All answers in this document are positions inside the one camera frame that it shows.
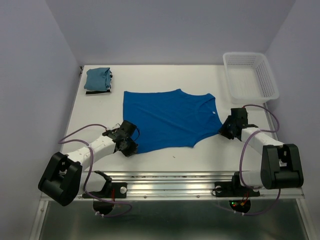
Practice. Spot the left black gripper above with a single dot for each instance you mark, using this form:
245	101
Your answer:
132	149

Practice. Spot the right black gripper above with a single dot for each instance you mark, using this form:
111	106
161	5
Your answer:
223	130

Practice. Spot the blue tank top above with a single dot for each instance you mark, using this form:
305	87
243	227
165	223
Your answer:
170	119

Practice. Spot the black white striped tank top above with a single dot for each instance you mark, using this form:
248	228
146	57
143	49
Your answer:
89	93

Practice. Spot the teal tank top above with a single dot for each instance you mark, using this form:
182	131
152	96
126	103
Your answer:
98	80

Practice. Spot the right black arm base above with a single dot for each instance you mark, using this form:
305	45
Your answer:
238	194

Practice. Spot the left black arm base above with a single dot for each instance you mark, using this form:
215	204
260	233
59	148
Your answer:
107	202

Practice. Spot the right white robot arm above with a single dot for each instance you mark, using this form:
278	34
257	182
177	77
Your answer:
280	166

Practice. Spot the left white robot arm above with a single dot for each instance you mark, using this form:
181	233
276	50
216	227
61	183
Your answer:
68	175

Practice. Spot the white plastic basket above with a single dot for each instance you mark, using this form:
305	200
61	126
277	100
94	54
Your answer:
249	77

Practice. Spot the aluminium mounting rail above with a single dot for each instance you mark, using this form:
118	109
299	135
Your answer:
170	185

